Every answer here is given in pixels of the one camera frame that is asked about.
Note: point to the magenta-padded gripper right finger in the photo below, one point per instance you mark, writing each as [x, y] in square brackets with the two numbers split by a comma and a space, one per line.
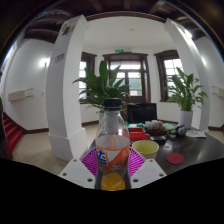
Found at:
[136, 161]

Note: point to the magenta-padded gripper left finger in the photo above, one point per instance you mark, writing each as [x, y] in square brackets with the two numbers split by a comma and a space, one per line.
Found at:
[89, 161]

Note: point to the clear orange-label drink bottle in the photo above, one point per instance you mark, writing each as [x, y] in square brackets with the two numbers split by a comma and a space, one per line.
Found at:
[112, 150]

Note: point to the pale yellow cup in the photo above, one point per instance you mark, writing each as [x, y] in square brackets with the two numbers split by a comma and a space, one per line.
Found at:
[145, 149]

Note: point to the red plastic box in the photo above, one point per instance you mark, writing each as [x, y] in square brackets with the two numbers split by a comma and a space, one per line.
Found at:
[137, 134]

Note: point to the small black case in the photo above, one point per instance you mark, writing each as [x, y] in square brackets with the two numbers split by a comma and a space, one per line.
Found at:
[158, 137]

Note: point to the green box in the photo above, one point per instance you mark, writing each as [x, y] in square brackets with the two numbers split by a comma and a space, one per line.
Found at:
[135, 125]

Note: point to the dark bowl of white items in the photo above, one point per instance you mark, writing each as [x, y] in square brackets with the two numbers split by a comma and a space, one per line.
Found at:
[155, 127]

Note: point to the flat round red coaster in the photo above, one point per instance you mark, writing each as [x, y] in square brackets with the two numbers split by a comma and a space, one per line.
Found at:
[175, 158]

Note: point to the green flat packet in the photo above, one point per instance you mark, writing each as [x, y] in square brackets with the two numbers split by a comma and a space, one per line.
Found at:
[169, 126]

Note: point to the grey round headphones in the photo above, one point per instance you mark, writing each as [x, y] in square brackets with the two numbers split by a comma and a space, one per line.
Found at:
[181, 130]

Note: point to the printed magazine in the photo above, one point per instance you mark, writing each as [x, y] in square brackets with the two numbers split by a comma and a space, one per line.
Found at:
[196, 133]

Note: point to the large potted leafy plant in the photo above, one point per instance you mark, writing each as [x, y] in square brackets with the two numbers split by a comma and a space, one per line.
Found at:
[100, 86]

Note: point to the red carpeted staircase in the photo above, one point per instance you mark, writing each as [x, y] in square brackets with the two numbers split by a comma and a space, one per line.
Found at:
[11, 131]

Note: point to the small potted leafy plant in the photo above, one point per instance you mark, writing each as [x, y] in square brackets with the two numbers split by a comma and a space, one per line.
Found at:
[185, 93]

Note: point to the green exit sign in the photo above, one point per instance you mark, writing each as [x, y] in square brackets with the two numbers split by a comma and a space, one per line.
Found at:
[119, 50]

